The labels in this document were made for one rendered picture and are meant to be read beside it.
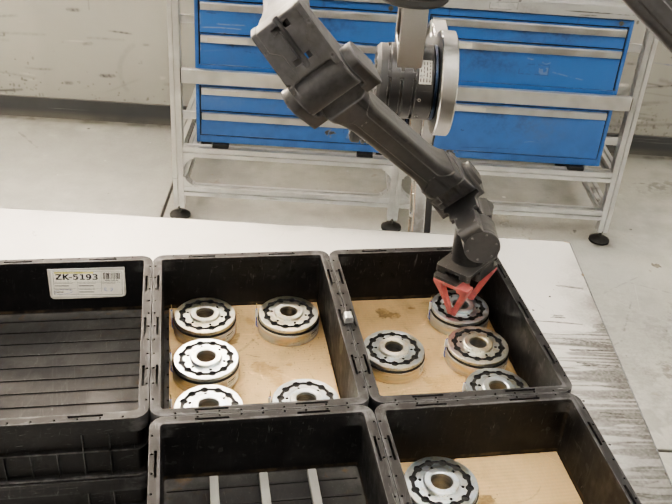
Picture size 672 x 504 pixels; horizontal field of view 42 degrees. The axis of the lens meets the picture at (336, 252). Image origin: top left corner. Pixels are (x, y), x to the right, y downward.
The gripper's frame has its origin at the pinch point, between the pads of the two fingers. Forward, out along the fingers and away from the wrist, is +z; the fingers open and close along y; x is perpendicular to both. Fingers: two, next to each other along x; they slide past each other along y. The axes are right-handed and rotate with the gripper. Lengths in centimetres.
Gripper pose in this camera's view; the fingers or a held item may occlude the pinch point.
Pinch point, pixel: (461, 302)
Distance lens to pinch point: 155.3
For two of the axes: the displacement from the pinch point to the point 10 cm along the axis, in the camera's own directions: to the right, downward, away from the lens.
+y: 6.1, -3.9, 6.9
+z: -0.5, 8.5, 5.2
